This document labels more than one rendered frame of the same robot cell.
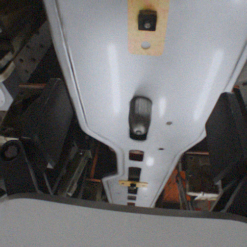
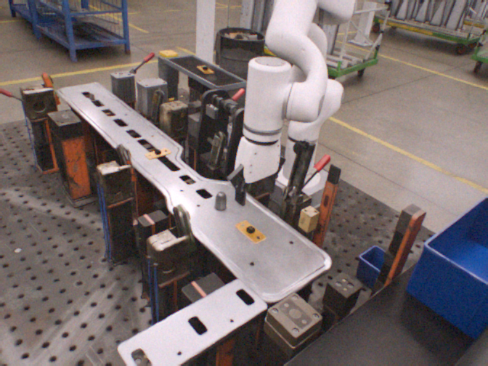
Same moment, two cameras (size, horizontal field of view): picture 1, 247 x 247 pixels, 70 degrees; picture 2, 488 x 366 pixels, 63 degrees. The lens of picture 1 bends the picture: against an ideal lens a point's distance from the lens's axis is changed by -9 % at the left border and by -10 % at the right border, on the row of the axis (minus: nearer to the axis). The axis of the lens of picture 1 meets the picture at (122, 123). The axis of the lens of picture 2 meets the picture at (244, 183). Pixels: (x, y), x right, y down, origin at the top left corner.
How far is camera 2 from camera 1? 0.87 m
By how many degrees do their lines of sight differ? 30
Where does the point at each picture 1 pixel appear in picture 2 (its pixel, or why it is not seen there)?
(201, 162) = (120, 194)
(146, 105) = (221, 206)
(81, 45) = (261, 215)
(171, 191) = (75, 150)
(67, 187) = (221, 142)
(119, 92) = (233, 207)
